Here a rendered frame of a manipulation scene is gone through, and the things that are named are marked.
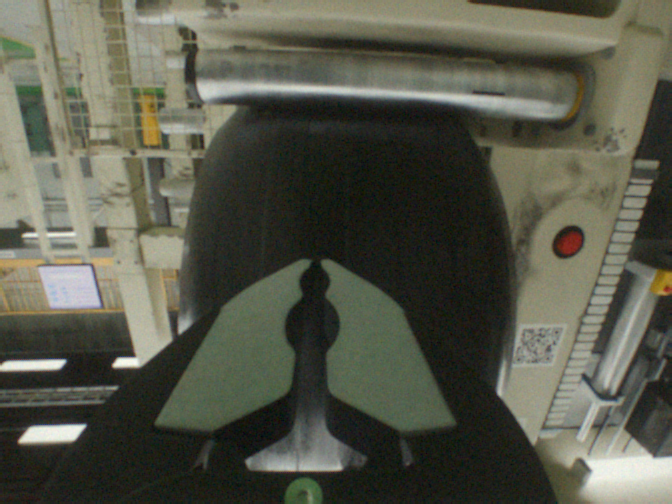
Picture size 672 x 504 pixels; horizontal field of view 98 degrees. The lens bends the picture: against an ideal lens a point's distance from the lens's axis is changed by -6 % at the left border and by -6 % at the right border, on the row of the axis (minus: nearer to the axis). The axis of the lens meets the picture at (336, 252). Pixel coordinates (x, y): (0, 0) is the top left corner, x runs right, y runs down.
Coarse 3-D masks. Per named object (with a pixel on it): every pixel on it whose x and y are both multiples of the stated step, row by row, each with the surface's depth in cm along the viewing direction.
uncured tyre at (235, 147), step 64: (256, 128) 26; (320, 128) 26; (384, 128) 27; (448, 128) 28; (256, 192) 23; (320, 192) 23; (384, 192) 24; (448, 192) 24; (192, 256) 24; (256, 256) 22; (320, 256) 22; (384, 256) 22; (448, 256) 22; (512, 256) 26; (192, 320) 23; (320, 320) 22; (448, 320) 22; (512, 320) 25; (320, 384) 22; (320, 448) 23
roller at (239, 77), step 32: (192, 64) 25; (224, 64) 25; (256, 64) 25; (288, 64) 25; (320, 64) 25; (352, 64) 25; (384, 64) 25; (416, 64) 25; (448, 64) 26; (480, 64) 26; (192, 96) 26; (224, 96) 26; (256, 96) 26; (288, 96) 26; (320, 96) 26; (352, 96) 26; (384, 96) 26; (416, 96) 26; (448, 96) 26; (480, 96) 26; (512, 96) 26; (544, 96) 26; (576, 96) 26
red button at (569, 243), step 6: (564, 234) 39; (570, 234) 39; (576, 234) 39; (558, 240) 39; (564, 240) 39; (570, 240) 39; (576, 240) 39; (558, 246) 39; (564, 246) 39; (570, 246) 39; (576, 246) 39; (564, 252) 40; (570, 252) 39
